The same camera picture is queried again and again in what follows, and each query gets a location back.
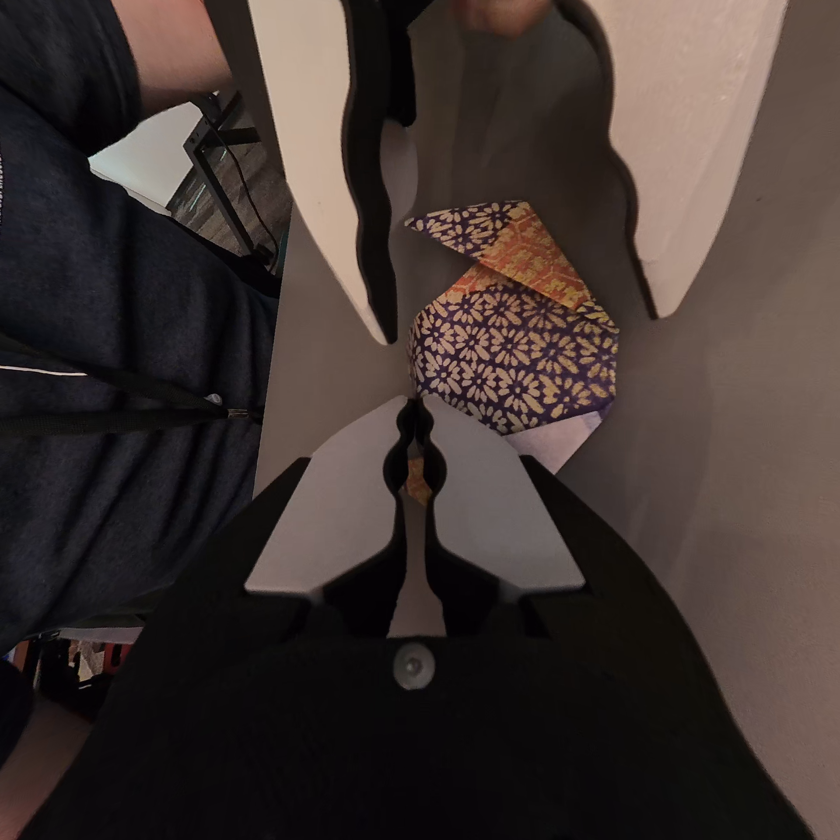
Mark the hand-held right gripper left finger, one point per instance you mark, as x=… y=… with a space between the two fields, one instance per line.
x=328 y=525

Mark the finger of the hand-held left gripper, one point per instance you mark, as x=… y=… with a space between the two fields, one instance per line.
x=689 y=131
x=302 y=131

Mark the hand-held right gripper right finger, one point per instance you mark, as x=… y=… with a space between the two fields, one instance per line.
x=499 y=525

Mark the patterned purple orange origami paper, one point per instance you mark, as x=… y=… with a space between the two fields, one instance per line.
x=518 y=354

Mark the person's left forearm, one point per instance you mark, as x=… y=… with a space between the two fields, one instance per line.
x=177 y=52

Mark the person's left hand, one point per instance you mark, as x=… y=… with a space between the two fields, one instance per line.
x=502 y=16

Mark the white desk with black frame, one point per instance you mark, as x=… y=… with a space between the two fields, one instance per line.
x=144 y=151

